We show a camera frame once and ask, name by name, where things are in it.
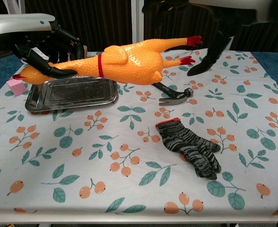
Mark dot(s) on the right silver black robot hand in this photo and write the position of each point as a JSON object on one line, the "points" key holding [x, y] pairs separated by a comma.
{"points": [[217, 47]]}

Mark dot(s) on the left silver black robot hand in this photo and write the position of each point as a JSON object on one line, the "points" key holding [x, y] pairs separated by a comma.
{"points": [[15, 26]]}

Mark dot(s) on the orange rubber chicken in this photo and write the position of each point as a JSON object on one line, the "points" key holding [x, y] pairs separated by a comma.
{"points": [[134, 61]]}

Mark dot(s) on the stainless steel tray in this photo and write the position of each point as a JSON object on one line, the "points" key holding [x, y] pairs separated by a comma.
{"points": [[77, 92]]}

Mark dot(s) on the white metal rack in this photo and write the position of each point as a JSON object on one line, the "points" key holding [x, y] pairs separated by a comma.
{"points": [[16, 6]]}

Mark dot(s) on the small pink cube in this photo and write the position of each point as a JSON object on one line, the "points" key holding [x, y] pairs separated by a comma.
{"points": [[16, 87]]}

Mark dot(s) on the black red claw hammer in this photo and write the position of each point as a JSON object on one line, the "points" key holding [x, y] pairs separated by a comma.
{"points": [[176, 97]]}

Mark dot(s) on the grey striped knit glove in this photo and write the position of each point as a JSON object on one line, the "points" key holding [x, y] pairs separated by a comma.
{"points": [[188, 144]]}

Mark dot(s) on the floral print tablecloth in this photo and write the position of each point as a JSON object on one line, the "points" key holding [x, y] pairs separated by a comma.
{"points": [[129, 153]]}

